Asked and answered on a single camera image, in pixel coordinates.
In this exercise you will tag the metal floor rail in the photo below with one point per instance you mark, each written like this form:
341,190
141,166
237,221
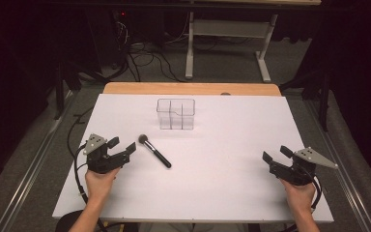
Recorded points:
32,167
341,161

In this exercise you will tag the person's left hand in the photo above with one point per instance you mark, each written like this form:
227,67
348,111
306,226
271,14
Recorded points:
99,185

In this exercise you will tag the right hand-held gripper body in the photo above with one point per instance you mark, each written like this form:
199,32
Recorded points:
294,172

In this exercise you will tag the white board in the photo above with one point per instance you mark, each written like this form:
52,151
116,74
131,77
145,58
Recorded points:
212,180

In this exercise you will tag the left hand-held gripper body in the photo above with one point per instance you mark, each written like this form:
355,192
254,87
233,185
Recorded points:
100,161

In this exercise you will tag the person's right hand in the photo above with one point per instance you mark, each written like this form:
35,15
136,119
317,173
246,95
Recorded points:
299,196

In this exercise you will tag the black chair seat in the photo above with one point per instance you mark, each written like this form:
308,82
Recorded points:
67,220

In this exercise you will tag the black makeup brush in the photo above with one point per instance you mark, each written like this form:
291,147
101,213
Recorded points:
156,152

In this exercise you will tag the clear plastic organizer box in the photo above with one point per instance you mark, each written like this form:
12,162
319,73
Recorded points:
176,114

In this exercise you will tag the black stand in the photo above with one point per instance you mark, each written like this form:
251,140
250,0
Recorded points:
323,96
61,87

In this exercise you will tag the white metal desk frame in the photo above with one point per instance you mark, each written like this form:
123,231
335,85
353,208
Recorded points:
228,30

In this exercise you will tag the dark box with red light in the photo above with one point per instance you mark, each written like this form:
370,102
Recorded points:
109,35

